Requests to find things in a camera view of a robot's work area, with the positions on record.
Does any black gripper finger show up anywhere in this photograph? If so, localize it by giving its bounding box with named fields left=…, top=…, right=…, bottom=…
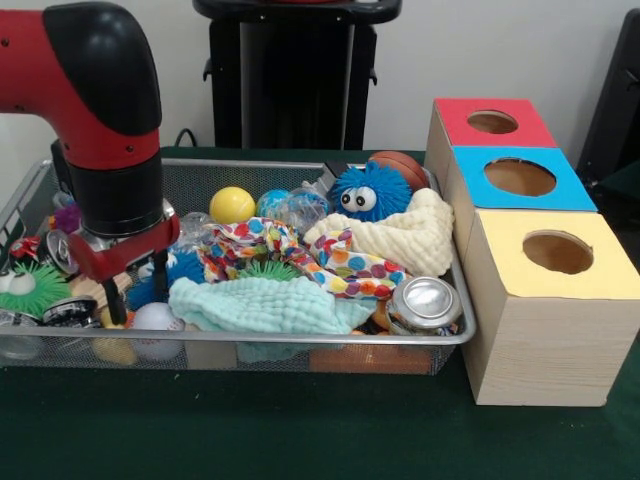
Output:
left=101, top=275, right=129, bottom=327
left=152, top=247, right=170, bottom=304

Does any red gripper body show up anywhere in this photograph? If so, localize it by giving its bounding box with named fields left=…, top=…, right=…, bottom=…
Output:
left=67, top=214, right=182, bottom=283

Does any small yellow duck plush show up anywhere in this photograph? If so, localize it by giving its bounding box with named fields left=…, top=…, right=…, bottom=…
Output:
left=98, top=305, right=137, bottom=330

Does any polka dot cloth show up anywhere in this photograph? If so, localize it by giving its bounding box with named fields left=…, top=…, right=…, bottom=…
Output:
left=302, top=227, right=407, bottom=300

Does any cream knit cloth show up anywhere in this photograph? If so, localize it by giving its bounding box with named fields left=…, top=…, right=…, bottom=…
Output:
left=303, top=188, right=455, bottom=279

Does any shallow silver mesh bin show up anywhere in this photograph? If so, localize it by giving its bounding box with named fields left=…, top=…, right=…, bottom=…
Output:
left=0, top=155, right=477, bottom=375

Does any wooden box with three holes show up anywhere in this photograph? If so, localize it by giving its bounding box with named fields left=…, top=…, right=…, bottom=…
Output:
left=424, top=97, right=640, bottom=407

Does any purple spiky ball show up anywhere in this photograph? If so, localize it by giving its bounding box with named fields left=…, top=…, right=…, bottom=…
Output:
left=52, top=201, right=84, bottom=235

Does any green fuzzy toy with eyes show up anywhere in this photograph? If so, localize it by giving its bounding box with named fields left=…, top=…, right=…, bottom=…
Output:
left=0, top=263, right=72, bottom=320

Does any mint green cloth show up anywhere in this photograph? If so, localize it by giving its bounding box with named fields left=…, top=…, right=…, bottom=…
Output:
left=168, top=276, right=376, bottom=335

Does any silver drink can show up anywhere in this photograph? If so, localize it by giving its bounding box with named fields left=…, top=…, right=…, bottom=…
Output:
left=387, top=276, right=462, bottom=336

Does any dark green side tablecloth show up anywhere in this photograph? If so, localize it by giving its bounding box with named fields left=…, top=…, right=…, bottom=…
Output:
left=589, top=160, right=640, bottom=211

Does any black upright board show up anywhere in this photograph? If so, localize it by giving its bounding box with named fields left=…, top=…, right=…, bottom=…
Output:
left=575, top=8, right=640, bottom=174

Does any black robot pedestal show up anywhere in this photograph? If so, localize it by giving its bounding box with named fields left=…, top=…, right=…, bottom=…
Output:
left=192, top=0, right=404, bottom=150

